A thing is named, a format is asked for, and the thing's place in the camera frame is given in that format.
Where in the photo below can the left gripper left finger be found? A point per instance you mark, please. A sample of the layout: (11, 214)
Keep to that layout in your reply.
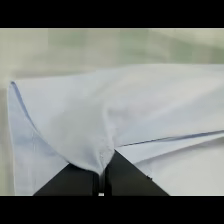
(73, 184)

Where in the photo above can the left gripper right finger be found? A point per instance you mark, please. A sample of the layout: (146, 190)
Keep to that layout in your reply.
(128, 178)

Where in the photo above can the light blue shirt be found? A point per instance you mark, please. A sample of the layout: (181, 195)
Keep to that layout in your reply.
(110, 106)

